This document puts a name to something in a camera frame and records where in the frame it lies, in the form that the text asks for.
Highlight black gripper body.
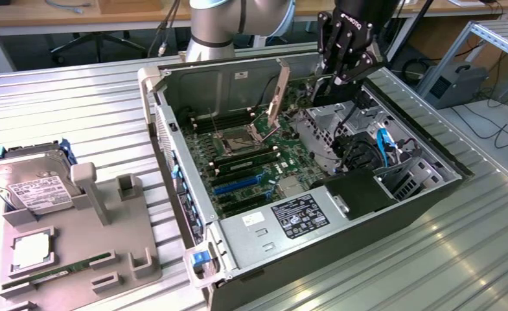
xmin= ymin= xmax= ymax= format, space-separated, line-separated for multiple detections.
xmin=331 ymin=0 xmax=402 ymax=58

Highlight black slanted pole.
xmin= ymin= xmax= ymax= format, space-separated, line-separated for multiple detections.
xmin=383 ymin=0 xmax=435 ymax=65

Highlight silver perforated disk bay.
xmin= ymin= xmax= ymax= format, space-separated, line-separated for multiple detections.
xmin=300 ymin=103 xmax=392 ymax=155

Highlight grey controller box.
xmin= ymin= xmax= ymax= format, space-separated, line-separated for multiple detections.
xmin=418 ymin=63 xmax=492 ymax=110

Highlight metal socket cover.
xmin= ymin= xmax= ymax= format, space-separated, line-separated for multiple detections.
xmin=247 ymin=111 xmax=281 ymax=144

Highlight green motherboard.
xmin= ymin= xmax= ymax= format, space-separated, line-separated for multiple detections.
xmin=180 ymin=108 xmax=328 ymax=218

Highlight black RAM slot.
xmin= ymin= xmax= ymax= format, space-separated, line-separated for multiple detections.
xmin=191 ymin=109 xmax=252 ymax=121
xmin=193 ymin=114 xmax=256 ymax=130
xmin=192 ymin=111 xmax=255 ymax=126
xmin=195 ymin=117 xmax=259 ymax=133

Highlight silver slanted disk bay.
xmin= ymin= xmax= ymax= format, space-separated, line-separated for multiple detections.
xmin=373 ymin=155 xmax=463 ymax=202

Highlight CPU socket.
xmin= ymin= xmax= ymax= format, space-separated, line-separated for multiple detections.
xmin=209 ymin=129 xmax=259 ymax=157

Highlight black plastic shroud box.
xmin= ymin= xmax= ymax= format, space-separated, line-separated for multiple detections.
xmin=323 ymin=170 xmax=400 ymax=222

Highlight chipset heat sink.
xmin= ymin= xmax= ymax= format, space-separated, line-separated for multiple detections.
xmin=277 ymin=178 xmax=308 ymax=198

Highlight RAM stick with white label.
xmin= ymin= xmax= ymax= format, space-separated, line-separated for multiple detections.
xmin=212 ymin=154 xmax=280 ymax=173

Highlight black expansion slot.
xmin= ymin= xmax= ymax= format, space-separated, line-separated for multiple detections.
xmin=220 ymin=203 xmax=272 ymax=218
xmin=217 ymin=194 xmax=267 ymax=211
xmin=209 ymin=168 xmax=261 ymax=186

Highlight blue expansion slot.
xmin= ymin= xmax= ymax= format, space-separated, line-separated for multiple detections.
xmin=212 ymin=176 xmax=263 ymax=196

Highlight black office chair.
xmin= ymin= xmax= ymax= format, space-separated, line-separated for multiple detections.
xmin=48 ymin=30 xmax=148 ymax=65

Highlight silver power supply with label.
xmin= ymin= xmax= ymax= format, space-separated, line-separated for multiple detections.
xmin=216 ymin=185 xmax=351 ymax=271

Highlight open black PC case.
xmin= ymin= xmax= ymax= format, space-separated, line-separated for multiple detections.
xmin=136 ymin=47 xmax=475 ymax=311

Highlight wooden desk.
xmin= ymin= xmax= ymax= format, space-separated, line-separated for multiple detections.
xmin=0 ymin=0 xmax=508 ymax=36

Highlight blue case latch tab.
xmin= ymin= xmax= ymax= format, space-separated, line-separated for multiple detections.
xmin=191 ymin=251 xmax=212 ymax=268

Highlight hard disk in blue carrier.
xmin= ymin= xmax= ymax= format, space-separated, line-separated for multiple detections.
xmin=0 ymin=139 xmax=81 ymax=215

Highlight grey parts rack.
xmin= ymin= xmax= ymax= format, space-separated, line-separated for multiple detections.
xmin=0 ymin=163 xmax=165 ymax=311

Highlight bare green RAM stick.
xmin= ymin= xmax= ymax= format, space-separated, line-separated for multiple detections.
xmin=1 ymin=252 xmax=112 ymax=292

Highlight silver CPU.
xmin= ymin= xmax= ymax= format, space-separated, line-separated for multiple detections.
xmin=11 ymin=234 xmax=53 ymax=270

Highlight thin black arched wire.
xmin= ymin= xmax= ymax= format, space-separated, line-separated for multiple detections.
xmin=253 ymin=76 xmax=281 ymax=110

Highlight blue wire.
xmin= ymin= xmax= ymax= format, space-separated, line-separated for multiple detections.
xmin=377 ymin=127 xmax=396 ymax=170

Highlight black wire bundle with plugs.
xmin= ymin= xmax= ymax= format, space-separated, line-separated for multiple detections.
xmin=331 ymin=131 xmax=387 ymax=178

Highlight aluminium frame shelf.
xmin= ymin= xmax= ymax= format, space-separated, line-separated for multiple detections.
xmin=426 ymin=17 xmax=508 ymax=102

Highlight grey hanging cable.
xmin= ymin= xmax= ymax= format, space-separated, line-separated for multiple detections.
xmin=148 ymin=0 xmax=183 ymax=58

